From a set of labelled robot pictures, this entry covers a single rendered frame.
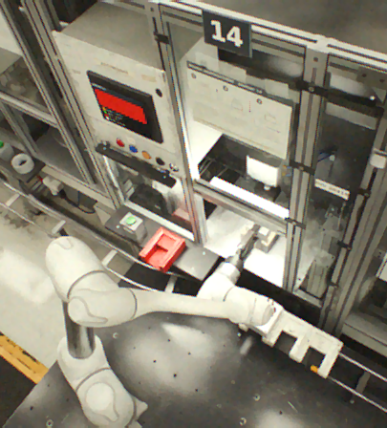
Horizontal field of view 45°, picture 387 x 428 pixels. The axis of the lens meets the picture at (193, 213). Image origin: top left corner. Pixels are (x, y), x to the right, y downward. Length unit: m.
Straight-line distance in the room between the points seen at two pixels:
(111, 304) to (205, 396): 0.81
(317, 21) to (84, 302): 0.89
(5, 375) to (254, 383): 1.59
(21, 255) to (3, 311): 0.40
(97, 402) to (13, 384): 1.27
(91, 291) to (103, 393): 0.57
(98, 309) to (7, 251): 2.19
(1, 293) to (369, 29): 2.76
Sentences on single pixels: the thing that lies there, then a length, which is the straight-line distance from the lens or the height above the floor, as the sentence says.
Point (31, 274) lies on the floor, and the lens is 3.27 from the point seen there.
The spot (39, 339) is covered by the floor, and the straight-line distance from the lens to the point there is 3.04.
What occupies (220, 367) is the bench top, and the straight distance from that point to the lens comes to 2.02.
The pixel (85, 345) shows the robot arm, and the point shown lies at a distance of 1.75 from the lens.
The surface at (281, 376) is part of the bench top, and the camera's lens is 2.01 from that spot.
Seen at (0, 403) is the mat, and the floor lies 0.01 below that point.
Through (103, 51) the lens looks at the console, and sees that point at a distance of 1.41.
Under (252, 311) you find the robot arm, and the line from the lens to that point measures 1.64.
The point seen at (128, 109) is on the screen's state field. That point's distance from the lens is 1.47.
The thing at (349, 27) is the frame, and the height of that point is 2.01.
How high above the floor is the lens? 2.62
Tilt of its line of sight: 56 degrees down
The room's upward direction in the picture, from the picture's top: 11 degrees counter-clockwise
